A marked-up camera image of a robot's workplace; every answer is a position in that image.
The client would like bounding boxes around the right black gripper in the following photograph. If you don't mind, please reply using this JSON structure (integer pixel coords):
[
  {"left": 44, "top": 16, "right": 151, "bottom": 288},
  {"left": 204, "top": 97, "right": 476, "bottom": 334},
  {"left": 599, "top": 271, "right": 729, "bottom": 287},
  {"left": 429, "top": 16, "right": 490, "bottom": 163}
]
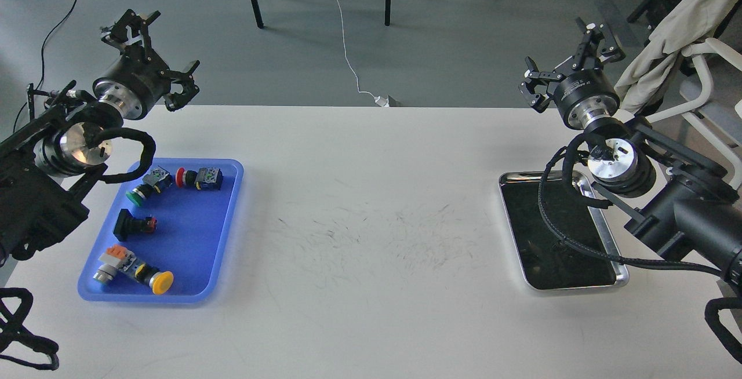
[{"left": 519, "top": 17, "right": 625, "bottom": 130}]

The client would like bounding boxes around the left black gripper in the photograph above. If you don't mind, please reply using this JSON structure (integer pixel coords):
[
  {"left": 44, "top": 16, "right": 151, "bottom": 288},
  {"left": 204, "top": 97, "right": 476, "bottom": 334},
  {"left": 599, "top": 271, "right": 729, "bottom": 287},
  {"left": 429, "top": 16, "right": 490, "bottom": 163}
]
[{"left": 93, "top": 9, "right": 201, "bottom": 121}]

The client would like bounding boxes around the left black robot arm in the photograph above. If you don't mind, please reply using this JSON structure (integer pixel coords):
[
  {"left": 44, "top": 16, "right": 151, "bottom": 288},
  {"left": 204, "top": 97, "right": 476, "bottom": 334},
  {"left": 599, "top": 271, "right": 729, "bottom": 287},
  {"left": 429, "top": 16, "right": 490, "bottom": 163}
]
[{"left": 1, "top": 9, "right": 199, "bottom": 263}]

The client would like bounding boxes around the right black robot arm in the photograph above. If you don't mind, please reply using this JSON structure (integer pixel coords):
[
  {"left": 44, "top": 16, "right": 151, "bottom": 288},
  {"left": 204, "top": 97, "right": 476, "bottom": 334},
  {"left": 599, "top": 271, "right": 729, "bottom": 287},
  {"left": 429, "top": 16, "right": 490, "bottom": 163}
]
[{"left": 519, "top": 18, "right": 741, "bottom": 360}]

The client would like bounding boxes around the beige cloth on chair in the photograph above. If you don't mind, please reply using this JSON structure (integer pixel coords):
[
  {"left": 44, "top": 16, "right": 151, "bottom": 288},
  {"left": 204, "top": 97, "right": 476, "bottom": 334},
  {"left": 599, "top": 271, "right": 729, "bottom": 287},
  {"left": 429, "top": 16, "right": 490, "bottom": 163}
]
[{"left": 614, "top": 0, "right": 739, "bottom": 115}]

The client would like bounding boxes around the blue plastic tray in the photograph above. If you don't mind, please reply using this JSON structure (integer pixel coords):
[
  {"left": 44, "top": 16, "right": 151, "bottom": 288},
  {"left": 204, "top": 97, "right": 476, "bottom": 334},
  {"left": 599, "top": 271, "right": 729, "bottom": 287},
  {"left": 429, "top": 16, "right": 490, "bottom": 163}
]
[{"left": 77, "top": 158, "right": 244, "bottom": 305}]

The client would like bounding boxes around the silver metal tray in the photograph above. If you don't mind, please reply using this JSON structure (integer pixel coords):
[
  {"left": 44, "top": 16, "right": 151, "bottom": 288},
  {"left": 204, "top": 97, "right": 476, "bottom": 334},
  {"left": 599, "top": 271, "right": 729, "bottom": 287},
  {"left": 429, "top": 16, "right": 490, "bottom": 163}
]
[{"left": 499, "top": 171, "right": 629, "bottom": 291}]

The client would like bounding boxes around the white power adapter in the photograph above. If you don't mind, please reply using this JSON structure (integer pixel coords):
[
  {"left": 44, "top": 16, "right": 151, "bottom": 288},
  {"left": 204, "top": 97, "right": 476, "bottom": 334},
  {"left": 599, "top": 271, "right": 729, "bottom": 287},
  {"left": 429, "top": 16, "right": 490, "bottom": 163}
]
[{"left": 374, "top": 96, "right": 401, "bottom": 108}]

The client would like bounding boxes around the black floor cable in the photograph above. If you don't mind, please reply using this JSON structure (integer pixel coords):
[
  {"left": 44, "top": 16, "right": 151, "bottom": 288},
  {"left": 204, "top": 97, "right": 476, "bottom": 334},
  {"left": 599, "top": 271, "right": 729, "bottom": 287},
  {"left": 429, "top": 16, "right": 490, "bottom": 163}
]
[{"left": 12, "top": 0, "right": 140, "bottom": 136}]

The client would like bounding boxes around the green push button switch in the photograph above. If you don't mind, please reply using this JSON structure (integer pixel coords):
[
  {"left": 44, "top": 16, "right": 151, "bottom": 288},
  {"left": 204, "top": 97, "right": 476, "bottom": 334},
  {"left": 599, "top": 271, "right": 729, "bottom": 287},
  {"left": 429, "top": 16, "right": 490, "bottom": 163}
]
[{"left": 125, "top": 167, "right": 174, "bottom": 206}]

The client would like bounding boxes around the red push button switch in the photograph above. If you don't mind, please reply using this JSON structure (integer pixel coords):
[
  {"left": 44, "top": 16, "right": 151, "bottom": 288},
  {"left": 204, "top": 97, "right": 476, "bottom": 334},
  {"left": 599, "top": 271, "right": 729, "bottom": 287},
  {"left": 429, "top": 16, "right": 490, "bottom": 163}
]
[{"left": 174, "top": 167, "right": 223, "bottom": 191}]

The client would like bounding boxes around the white chair frame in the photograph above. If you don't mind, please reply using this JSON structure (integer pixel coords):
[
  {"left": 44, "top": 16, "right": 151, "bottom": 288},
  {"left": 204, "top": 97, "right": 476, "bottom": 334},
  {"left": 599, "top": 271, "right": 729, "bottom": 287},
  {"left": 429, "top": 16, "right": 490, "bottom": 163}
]
[{"left": 648, "top": 38, "right": 741, "bottom": 189}]

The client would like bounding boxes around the black push button switch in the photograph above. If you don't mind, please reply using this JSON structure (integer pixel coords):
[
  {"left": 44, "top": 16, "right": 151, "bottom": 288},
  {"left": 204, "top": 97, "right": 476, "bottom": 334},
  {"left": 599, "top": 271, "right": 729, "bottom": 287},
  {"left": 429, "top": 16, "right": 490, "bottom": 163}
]
[{"left": 113, "top": 209, "right": 157, "bottom": 242}]

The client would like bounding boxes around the grey orange switch module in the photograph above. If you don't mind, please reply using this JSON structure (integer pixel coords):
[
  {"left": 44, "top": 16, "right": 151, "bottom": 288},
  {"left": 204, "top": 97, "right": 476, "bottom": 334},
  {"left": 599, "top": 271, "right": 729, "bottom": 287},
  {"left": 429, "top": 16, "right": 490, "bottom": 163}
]
[{"left": 93, "top": 245, "right": 137, "bottom": 286}]

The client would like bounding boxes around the yellow push button switch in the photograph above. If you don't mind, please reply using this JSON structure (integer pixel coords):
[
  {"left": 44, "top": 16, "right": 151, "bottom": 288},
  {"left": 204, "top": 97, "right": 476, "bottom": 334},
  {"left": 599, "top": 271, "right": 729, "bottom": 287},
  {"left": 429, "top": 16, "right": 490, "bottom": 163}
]
[{"left": 133, "top": 263, "right": 174, "bottom": 295}]

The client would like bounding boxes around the black cable loop left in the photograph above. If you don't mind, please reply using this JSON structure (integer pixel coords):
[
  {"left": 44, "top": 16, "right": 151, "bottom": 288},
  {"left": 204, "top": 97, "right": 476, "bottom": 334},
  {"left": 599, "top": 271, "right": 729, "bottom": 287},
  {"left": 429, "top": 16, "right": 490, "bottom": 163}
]
[{"left": 0, "top": 288, "right": 60, "bottom": 371}]

